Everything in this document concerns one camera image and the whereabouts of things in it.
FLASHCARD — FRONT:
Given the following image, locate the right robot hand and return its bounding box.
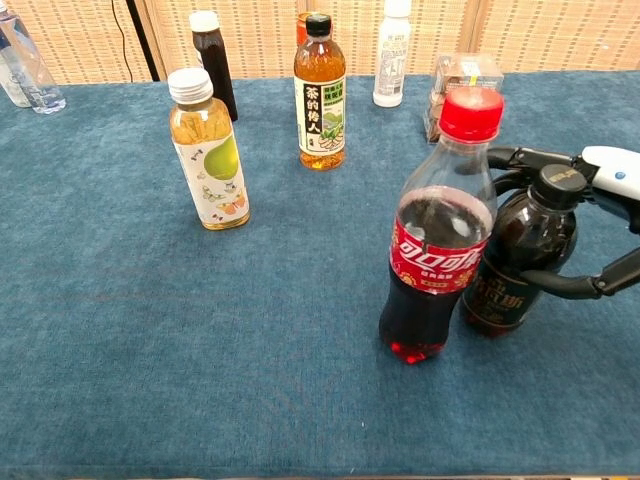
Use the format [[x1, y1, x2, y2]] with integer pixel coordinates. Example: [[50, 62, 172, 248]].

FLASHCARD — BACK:
[[487, 144, 640, 301]]

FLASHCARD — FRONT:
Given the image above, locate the black-capped dark soda bottle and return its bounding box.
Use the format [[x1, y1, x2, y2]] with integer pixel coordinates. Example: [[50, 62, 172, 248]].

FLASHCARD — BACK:
[[462, 164, 584, 338]]

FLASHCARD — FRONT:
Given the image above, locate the white-capped pear juice bottle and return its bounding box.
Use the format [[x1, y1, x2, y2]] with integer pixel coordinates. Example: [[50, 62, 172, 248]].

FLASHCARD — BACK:
[[167, 67, 251, 232]]

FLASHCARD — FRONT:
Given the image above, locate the cola bottle red cap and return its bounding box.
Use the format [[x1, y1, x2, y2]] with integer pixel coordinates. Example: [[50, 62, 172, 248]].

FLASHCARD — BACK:
[[378, 88, 505, 367]]

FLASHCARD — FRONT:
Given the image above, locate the amber tea bottle black cap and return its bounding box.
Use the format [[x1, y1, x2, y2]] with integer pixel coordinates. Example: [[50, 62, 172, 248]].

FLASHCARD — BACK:
[[293, 13, 347, 172]]

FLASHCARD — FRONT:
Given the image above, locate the bamboo folding screen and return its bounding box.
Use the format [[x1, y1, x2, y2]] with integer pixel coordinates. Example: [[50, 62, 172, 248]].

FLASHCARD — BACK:
[[0, 0, 640, 86]]

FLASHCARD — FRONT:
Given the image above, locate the clear box of chocolate balls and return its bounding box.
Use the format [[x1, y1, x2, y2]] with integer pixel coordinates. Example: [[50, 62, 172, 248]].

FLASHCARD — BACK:
[[423, 52, 505, 145]]

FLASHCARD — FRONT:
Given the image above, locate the white plastic bottle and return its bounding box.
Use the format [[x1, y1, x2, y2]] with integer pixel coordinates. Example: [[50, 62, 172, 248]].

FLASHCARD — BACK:
[[372, 0, 413, 109]]

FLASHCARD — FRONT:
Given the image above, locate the orange drink can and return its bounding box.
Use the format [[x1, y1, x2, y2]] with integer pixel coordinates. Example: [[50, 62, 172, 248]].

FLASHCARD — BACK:
[[295, 12, 314, 49]]

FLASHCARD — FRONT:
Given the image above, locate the blue tablecloth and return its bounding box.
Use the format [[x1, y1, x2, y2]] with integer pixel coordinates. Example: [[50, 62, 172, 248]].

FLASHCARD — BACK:
[[0, 69, 640, 479]]

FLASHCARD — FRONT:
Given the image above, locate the dark juice bottle white cap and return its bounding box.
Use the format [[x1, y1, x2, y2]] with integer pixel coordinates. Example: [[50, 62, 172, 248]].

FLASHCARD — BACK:
[[188, 10, 239, 123]]

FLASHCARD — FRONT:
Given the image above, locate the clear water bottle white cap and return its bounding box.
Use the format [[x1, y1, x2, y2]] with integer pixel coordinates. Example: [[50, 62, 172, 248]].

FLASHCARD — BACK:
[[0, 3, 67, 115]]

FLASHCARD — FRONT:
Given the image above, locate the thin black hanging cable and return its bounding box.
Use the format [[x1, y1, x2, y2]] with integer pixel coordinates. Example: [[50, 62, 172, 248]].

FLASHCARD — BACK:
[[110, 0, 134, 82]]

